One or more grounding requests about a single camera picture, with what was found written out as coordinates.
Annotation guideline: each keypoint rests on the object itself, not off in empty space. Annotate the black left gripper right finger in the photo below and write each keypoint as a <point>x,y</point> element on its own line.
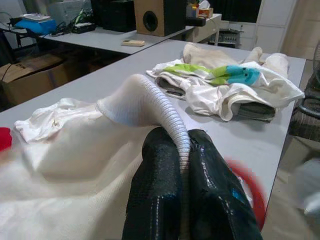
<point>212,195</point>

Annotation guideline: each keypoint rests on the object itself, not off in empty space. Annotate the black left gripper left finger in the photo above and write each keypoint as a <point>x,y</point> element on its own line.
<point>155,180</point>

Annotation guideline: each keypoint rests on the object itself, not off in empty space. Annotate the white knit garment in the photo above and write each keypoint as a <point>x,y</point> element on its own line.
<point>75,175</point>

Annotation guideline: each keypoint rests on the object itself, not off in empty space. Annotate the white t-shirt green blue print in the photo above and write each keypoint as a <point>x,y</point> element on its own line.
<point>212,92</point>

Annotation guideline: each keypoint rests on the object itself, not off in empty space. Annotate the white silky garment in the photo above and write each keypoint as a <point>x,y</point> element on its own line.
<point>57,117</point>

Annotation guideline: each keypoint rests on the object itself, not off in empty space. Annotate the beige cloth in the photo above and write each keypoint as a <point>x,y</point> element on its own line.
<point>207,53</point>

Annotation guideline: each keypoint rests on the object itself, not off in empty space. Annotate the beige remote control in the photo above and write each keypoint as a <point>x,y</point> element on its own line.
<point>133,43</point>

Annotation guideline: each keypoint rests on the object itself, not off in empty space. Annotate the cream cloth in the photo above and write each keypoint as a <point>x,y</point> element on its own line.
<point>275,62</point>

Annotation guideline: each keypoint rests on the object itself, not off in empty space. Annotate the grey office table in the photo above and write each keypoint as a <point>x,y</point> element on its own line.
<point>100,41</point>

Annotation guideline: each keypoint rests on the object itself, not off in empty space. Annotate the red garment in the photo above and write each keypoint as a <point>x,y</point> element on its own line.
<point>5,138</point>

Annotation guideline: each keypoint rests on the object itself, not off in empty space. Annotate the brown cardboard box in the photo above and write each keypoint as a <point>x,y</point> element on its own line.
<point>30,80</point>

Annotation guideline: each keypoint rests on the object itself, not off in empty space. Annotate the wooden speaker box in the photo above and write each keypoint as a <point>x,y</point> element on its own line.
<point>155,15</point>

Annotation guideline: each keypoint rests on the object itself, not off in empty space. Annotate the black device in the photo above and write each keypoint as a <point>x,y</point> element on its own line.
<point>83,28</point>

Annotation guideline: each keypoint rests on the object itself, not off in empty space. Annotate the black speaker box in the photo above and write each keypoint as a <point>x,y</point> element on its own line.
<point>112,15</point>

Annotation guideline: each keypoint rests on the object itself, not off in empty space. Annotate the small grey side table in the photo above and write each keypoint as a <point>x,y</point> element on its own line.
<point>213,20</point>

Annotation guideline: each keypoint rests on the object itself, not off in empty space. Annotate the orange tissue box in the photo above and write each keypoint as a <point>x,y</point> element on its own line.
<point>205,11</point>

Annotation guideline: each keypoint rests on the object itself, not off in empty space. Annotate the blue bag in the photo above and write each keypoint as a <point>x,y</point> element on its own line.
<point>35,26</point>

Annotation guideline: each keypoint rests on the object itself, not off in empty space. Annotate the white wall cabinet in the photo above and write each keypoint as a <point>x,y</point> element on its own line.
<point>270,32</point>

